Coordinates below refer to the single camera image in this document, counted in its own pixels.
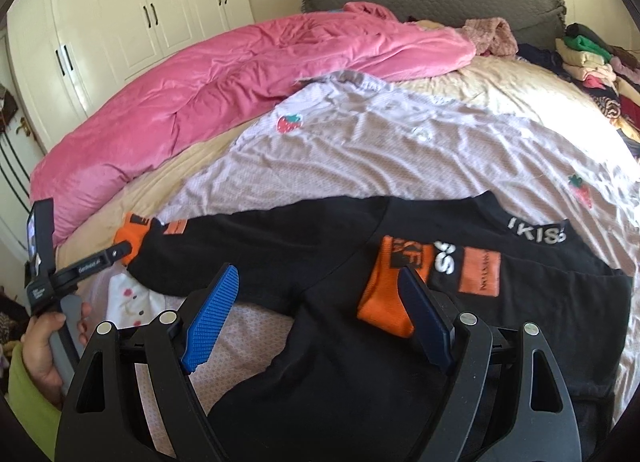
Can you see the pink crumpled garment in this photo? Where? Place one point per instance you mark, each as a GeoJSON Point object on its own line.
{"type": "Point", "coordinates": [490, 36]}

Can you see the left hand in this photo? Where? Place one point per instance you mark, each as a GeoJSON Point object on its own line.
{"type": "Point", "coordinates": [37, 355]}

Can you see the black orange sweatshirt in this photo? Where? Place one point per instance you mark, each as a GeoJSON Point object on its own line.
{"type": "Point", "coordinates": [350, 383]}

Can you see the stack of folded clothes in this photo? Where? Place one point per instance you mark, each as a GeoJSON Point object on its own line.
{"type": "Point", "coordinates": [608, 75]}

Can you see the green sleeve forearm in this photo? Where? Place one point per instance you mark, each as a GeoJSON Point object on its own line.
{"type": "Point", "coordinates": [38, 416]}

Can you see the lilac strawberry print blanket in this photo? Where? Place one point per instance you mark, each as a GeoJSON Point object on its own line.
{"type": "Point", "coordinates": [323, 200]}

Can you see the pink quilt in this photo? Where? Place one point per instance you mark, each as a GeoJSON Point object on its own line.
{"type": "Point", "coordinates": [220, 83]}

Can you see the cream wardrobe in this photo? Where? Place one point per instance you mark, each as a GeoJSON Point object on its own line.
{"type": "Point", "coordinates": [70, 56]}

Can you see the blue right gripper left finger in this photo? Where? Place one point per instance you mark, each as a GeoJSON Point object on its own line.
{"type": "Point", "coordinates": [203, 316]}

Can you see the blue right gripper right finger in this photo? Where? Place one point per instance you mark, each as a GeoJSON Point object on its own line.
{"type": "Point", "coordinates": [432, 327]}

